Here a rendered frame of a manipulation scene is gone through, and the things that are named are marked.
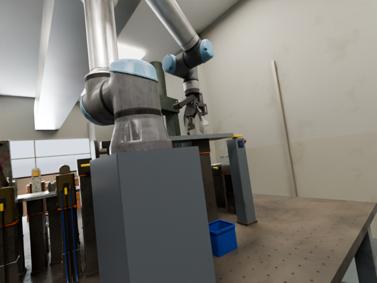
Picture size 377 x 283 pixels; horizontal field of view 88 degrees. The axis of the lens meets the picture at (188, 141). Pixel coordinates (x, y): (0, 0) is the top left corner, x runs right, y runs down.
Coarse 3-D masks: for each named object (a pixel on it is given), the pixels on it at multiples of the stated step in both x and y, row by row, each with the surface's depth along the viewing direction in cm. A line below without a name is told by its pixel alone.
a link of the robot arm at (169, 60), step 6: (168, 54) 81; (180, 54) 79; (168, 60) 80; (174, 60) 80; (180, 60) 79; (162, 66) 83; (168, 66) 81; (174, 66) 80; (180, 66) 80; (186, 66) 80; (168, 72) 82; (174, 72) 83; (180, 72) 84; (186, 72) 87
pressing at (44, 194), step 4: (212, 164) 146; (216, 164) 140; (220, 164) 129; (76, 188) 84; (40, 192) 91; (44, 192) 88; (52, 192) 83; (20, 196) 84; (24, 196) 81; (28, 196) 79; (32, 196) 75; (36, 196) 75; (40, 196) 76; (44, 196) 76; (48, 196) 77; (52, 196) 78; (20, 200) 72; (24, 200) 73; (28, 200) 74
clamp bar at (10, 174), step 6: (0, 144) 65; (6, 144) 67; (0, 150) 67; (6, 150) 67; (0, 156) 67; (6, 156) 67; (6, 162) 67; (6, 168) 68; (6, 174) 68; (12, 174) 70; (0, 180) 67; (0, 186) 67
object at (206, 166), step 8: (184, 144) 90; (192, 144) 85; (200, 144) 87; (208, 144) 89; (200, 152) 86; (208, 152) 89; (200, 160) 86; (208, 160) 89; (208, 168) 88; (208, 176) 87; (208, 184) 87; (208, 192) 86; (208, 200) 86; (208, 208) 85; (216, 208) 87; (208, 216) 85; (216, 216) 87
